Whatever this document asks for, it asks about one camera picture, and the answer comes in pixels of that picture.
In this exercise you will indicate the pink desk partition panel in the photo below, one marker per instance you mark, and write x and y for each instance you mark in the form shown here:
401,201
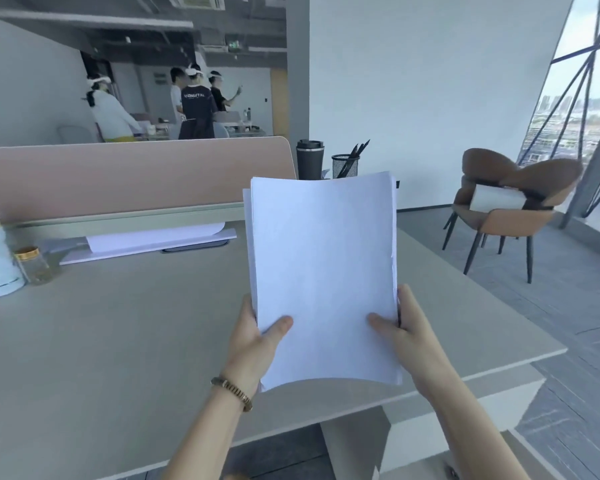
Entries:
130,174

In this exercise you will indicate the window frame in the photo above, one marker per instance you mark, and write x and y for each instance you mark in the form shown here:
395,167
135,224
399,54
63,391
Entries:
587,94

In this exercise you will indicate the person's left forearm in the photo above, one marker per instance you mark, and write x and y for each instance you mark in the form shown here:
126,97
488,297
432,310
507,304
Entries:
206,434

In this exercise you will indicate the white desk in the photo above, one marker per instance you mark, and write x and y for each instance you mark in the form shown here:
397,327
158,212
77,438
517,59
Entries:
240,131

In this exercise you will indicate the person's left thumb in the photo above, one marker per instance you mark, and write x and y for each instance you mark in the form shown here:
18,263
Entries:
277,330

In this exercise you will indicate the person's right forearm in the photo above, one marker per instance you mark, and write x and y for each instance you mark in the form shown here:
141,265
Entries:
472,428

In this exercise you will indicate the black travel mug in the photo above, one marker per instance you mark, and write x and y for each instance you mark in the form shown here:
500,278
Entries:
310,159

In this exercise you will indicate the green exit sign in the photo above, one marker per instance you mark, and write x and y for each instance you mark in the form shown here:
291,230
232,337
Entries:
234,45

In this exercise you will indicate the person's right thumb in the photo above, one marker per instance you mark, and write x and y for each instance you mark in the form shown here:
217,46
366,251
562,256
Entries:
384,325

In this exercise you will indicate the brown leather chair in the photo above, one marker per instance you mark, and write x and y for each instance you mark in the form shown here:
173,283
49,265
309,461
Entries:
515,204

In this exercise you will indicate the black mesh pen holder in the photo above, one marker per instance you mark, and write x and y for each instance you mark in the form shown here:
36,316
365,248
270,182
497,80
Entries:
344,166

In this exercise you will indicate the white cushion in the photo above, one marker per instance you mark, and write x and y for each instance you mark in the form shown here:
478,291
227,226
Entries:
497,198

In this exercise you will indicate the person's right hand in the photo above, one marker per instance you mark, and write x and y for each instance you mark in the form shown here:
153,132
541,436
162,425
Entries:
420,339

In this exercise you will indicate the stack of white paper sheets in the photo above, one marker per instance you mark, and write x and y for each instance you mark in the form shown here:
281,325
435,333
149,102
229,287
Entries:
325,274

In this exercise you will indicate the person's left hand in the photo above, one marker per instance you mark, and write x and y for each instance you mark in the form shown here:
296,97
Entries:
246,347

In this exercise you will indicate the glass jar with gold lid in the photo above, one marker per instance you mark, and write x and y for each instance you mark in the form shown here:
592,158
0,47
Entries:
31,264

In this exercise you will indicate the ceiling air conditioner vent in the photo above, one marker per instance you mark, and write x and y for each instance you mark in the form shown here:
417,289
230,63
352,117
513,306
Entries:
196,0

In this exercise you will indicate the black pencil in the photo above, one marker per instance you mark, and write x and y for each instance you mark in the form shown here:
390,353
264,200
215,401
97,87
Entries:
350,157
362,147

